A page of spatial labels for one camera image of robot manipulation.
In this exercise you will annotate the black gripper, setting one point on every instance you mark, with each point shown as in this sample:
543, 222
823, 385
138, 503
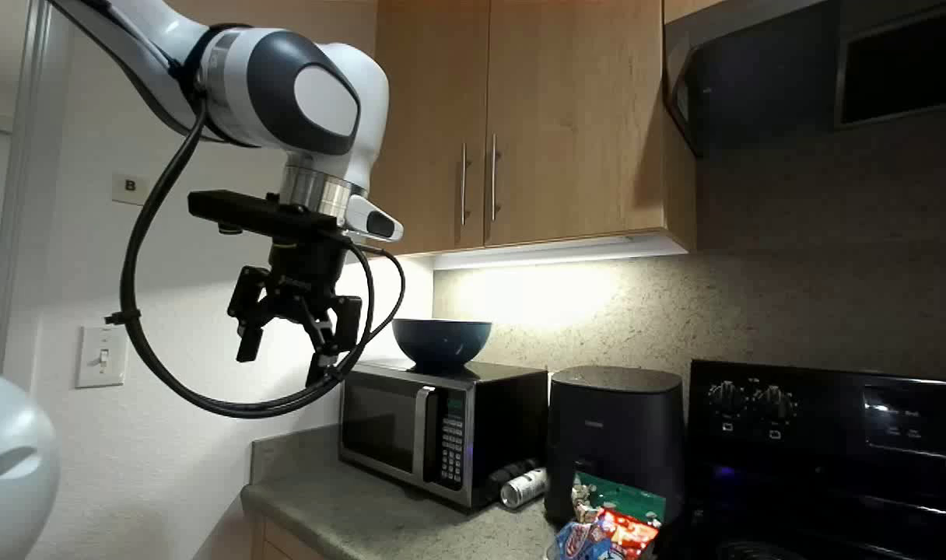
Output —
302, 265

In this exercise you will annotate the blue sachet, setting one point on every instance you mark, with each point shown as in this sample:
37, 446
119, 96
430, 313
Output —
567, 542

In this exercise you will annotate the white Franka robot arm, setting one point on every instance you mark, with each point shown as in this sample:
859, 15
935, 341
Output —
257, 77

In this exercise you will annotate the dark blue bowl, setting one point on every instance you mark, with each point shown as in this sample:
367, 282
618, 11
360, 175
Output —
442, 341

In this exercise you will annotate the black steel microwave oven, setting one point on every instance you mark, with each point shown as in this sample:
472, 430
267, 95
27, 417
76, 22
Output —
391, 424

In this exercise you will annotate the wooden base cabinet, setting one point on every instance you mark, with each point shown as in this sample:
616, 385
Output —
276, 538

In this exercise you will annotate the white can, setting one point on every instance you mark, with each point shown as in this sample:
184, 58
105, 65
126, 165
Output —
525, 487

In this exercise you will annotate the black air fryer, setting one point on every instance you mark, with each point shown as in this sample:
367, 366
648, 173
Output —
616, 424

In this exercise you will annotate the colourful snack bag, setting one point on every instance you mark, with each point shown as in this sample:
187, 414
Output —
555, 544

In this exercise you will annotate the green sachet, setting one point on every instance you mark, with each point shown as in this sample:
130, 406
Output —
624, 495

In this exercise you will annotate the black range hood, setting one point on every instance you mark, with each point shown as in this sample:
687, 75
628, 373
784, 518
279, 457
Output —
763, 71

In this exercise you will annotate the black electric stove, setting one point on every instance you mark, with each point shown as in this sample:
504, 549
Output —
825, 454

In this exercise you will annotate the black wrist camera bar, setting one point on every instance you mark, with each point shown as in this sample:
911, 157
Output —
242, 208

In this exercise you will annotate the white wall light switch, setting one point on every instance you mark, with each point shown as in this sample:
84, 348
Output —
102, 356

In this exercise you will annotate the small white wall plate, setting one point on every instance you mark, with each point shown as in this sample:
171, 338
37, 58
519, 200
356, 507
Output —
130, 187

